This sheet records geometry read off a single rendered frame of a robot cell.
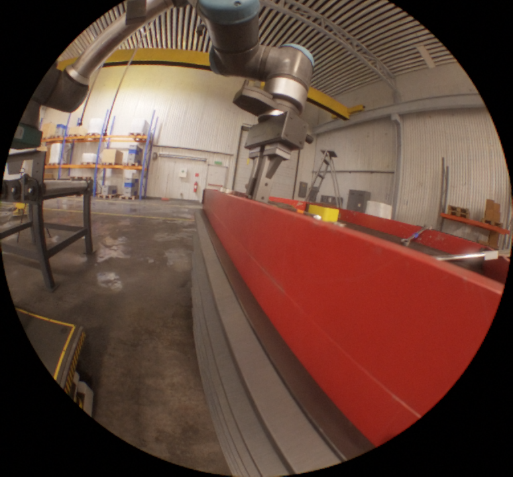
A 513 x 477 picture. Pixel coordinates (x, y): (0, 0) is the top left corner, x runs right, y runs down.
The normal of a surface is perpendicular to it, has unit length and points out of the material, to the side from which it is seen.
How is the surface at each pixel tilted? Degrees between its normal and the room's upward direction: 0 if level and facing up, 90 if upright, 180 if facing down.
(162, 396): 0
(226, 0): 95
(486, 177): 90
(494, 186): 90
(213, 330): 14
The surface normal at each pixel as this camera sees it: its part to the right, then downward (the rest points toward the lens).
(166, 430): 0.14, -0.98
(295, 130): 0.49, 0.22
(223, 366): -0.09, -0.97
